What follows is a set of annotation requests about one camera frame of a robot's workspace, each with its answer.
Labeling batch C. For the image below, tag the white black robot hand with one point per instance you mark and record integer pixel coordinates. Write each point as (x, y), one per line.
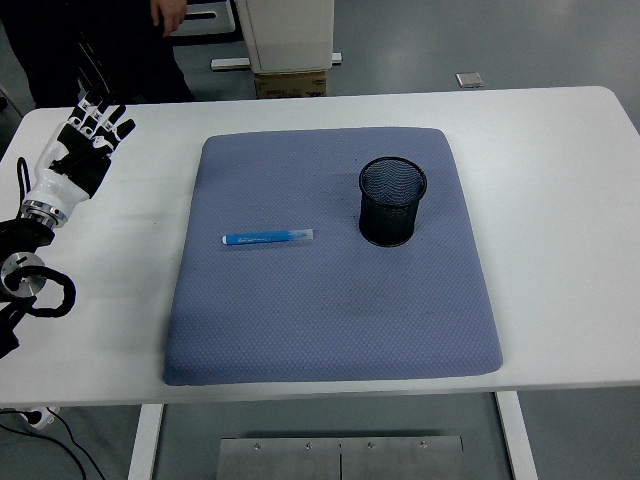
(55, 187)

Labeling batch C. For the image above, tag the blue marker with clear cap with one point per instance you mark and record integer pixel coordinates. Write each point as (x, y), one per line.
(260, 239)

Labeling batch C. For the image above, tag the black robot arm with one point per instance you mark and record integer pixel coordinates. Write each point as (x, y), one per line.
(20, 235)

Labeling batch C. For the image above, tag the person's hand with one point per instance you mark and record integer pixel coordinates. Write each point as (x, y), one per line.
(167, 15)

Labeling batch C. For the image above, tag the black mesh pen holder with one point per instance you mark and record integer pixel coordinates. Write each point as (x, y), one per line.
(390, 220)

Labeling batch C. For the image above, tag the person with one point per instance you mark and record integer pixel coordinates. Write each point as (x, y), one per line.
(50, 50)

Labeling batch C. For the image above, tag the white base bar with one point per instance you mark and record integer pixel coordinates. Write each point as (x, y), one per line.
(230, 63)

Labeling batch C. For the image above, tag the white device with slot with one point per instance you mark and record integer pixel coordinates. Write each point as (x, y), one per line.
(210, 20)

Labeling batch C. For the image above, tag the white power strip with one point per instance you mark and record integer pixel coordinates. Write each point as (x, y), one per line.
(42, 419)

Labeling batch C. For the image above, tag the cardboard box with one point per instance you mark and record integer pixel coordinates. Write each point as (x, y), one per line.
(290, 85)

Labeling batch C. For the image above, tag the white table leg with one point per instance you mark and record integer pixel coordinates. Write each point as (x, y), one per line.
(515, 440)
(145, 445)

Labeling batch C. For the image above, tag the white cabinet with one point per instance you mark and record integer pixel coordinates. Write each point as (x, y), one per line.
(290, 35)

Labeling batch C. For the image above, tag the blue-grey quilted mat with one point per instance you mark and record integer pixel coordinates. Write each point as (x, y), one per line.
(325, 310)

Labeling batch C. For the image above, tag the grey metal plate with screws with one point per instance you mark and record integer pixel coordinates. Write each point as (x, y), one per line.
(300, 460)

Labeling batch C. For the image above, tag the silver floor socket plate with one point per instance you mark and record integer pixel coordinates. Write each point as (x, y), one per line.
(470, 80)

